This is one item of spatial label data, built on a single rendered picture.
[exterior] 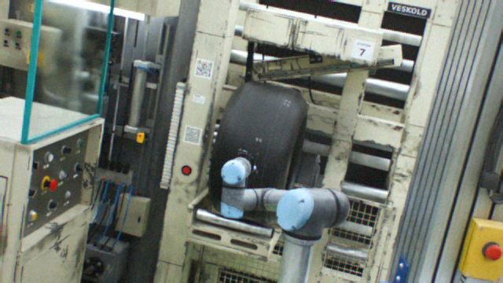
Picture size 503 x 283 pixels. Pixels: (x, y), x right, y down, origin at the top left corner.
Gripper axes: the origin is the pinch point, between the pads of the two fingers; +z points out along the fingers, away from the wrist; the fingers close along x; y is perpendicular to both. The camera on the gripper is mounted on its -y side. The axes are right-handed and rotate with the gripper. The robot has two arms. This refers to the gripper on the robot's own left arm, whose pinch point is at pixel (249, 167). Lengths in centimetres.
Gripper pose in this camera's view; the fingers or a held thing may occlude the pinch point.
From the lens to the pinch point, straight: 252.2
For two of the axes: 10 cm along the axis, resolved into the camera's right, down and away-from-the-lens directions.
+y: 2.3, -9.7, -1.2
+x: -9.6, -2.5, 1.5
